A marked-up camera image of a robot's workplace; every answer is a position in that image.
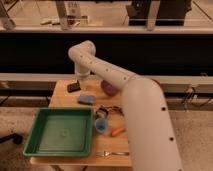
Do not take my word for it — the black rectangular eraser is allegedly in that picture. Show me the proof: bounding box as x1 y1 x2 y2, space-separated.
67 82 80 93

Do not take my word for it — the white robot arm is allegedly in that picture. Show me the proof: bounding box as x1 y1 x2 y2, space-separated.
68 41 184 171

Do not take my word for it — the blue plastic cup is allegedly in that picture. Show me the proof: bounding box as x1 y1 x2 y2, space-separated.
94 118 109 134

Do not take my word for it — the blue sponge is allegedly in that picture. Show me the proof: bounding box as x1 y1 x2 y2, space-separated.
78 94 96 105

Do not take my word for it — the purple bowl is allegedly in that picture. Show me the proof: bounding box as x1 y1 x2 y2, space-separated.
101 80 119 96

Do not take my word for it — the black binder clip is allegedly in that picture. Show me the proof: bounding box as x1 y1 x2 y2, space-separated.
95 107 109 118

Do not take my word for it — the green plastic tray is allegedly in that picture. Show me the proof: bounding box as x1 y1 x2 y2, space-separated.
23 108 93 157

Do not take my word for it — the orange carrot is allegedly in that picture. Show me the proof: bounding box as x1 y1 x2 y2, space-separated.
111 127 125 137

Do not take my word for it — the silver fork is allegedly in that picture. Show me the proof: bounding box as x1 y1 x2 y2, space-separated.
96 151 130 157

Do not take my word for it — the black handled utensil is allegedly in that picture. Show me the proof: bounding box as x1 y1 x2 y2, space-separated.
112 106 124 116

